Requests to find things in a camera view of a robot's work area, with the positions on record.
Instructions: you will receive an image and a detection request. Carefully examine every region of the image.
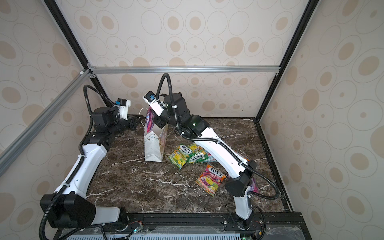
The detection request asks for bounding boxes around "purple fox's candy bag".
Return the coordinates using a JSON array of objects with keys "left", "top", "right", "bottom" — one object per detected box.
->
[
  {"left": 250, "top": 178, "right": 259, "bottom": 193},
  {"left": 146, "top": 107, "right": 156, "bottom": 129}
]

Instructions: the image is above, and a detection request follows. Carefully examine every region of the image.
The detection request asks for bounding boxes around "white paper bag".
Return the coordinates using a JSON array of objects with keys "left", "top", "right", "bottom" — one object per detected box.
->
[{"left": 143, "top": 114, "right": 168, "bottom": 163}]

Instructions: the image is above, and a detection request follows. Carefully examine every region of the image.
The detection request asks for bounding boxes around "pink fruits Fox's candy bag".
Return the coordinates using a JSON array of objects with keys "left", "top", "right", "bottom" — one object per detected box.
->
[{"left": 196, "top": 165, "right": 227, "bottom": 196}]

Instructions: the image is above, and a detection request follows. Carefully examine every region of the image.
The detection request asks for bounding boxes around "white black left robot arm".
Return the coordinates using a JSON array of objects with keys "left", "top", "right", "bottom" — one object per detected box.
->
[{"left": 40, "top": 106, "right": 144, "bottom": 229}]

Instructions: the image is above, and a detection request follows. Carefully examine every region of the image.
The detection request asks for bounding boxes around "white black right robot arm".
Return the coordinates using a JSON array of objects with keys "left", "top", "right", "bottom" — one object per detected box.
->
[{"left": 143, "top": 91, "right": 255, "bottom": 222}]

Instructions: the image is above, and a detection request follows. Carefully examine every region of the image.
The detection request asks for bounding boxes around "yellow green Fox's candy bag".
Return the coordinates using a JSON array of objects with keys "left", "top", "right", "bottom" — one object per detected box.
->
[{"left": 169, "top": 150, "right": 189, "bottom": 169}]

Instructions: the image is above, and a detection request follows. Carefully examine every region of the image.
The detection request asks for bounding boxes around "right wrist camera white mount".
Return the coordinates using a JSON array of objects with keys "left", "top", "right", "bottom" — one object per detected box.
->
[{"left": 143, "top": 91, "right": 166, "bottom": 116}]

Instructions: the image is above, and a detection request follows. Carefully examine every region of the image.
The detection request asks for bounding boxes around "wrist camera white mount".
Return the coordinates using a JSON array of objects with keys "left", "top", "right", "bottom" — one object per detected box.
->
[
  {"left": 143, "top": 91, "right": 166, "bottom": 116},
  {"left": 116, "top": 99, "right": 131, "bottom": 120}
]

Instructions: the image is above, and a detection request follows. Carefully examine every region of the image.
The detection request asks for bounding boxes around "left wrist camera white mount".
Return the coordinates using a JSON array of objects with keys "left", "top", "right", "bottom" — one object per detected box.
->
[{"left": 116, "top": 99, "right": 131, "bottom": 120}]

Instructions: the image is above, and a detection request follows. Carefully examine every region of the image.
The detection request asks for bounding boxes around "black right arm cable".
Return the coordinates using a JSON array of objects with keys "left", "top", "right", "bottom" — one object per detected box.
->
[{"left": 155, "top": 72, "right": 280, "bottom": 201}]

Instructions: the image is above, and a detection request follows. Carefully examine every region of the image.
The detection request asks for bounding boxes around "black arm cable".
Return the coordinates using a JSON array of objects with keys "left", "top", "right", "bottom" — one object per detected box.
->
[
  {"left": 155, "top": 72, "right": 280, "bottom": 201},
  {"left": 38, "top": 84, "right": 116, "bottom": 240}
]

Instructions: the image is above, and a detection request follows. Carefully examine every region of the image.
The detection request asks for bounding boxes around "silver aluminium back rail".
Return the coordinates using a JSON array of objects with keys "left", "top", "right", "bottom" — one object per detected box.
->
[{"left": 91, "top": 66, "right": 280, "bottom": 74}]

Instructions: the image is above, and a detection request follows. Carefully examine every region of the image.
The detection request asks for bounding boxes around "silver aluminium rail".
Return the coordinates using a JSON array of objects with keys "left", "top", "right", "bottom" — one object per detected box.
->
[
  {"left": 91, "top": 66, "right": 280, "bottom": 74},
  {"left": 1, "top": 70, "right": 91, "bottom": 175}
]

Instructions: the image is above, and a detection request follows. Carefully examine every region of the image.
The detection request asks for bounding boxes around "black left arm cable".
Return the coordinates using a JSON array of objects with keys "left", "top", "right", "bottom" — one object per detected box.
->
[{"left": 38, "top": 84, "right": 116, "bottom": 240}]

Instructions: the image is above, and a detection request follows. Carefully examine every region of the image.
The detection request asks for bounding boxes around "silver aluminium left rail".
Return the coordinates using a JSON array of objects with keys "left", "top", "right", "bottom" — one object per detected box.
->
[{"left": 1, "top": 70, "right": 91, "bottom": 175}]

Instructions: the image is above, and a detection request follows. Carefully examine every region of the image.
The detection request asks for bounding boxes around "black corner frame post left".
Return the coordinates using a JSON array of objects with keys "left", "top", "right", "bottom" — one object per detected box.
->
[{"left": 43, "top": 0, "right": 107, "bottom": 95}]

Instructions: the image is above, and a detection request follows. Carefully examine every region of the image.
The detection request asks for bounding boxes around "black corner frame post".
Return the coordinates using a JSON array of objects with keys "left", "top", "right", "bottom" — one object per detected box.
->
[
  {"left": 256, "top": 0, "right": 320, "bottom": 123},
  {"left": 43, "top": 0, "right": 107, "bottom": 95}
]

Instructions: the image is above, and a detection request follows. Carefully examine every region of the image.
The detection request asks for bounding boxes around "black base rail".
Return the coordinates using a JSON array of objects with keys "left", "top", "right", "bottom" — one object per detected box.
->
[{"left": 69, "top": 212, "right": 312, "bottom": 240}]

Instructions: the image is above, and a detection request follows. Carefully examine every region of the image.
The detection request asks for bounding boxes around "black corner frame post right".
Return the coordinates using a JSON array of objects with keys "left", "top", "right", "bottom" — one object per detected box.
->
[{"left": 256, "top": 0, "right": 320, "bottom": 123}]

